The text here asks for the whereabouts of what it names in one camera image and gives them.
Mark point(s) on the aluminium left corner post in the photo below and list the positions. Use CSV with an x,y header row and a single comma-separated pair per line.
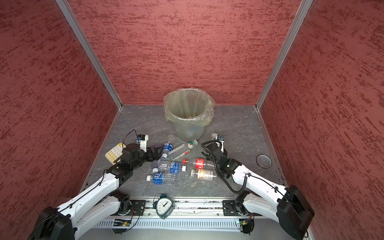
x,y
79,33

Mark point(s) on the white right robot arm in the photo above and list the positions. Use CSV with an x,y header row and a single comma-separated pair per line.
x,y
286,205

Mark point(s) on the tape roll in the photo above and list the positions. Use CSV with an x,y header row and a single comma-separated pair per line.
x,y
263,161

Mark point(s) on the clear green bin liner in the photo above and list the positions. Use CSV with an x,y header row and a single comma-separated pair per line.
x,y
189,106

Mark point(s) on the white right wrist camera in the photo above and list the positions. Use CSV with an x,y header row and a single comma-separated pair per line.
x,y
219,139

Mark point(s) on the yellow label white cap bottle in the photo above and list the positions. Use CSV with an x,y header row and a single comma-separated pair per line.
x,y
206,175

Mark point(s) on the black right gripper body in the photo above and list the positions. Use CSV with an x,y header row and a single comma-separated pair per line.
x,y
208,157

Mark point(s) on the aluminium corner post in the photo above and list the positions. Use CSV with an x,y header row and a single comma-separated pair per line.
x,y
79,33
291,35

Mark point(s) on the aluminium front rail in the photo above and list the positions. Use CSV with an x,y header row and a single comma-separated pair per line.
x,y
195,214

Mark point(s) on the red label bottle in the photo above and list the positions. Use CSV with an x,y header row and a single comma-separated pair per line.
x,y
199,163

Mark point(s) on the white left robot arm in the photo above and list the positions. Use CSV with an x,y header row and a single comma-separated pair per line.
x,y
72,219

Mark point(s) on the green cap slim bottle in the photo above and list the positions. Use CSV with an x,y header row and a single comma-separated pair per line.
x,y
182,150

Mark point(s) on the blue label bottle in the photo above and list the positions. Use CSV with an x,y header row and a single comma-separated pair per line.
x,y
168,167
167,148
161,178

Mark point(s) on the green heart alarm clock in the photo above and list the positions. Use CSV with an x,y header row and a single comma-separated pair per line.
x,y
163,206

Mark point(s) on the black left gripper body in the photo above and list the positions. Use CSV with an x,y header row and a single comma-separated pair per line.
x,y
149,157

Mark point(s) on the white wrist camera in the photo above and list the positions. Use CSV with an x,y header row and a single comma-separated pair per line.
x,y
142,141
219,139

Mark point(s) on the beige calculator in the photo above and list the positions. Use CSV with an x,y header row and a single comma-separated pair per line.
x,y
114,155

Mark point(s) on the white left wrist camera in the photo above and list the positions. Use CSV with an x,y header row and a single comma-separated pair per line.
x,y
142,141

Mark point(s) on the aluminium right corner post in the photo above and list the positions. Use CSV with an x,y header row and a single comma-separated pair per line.
x,y
291,35

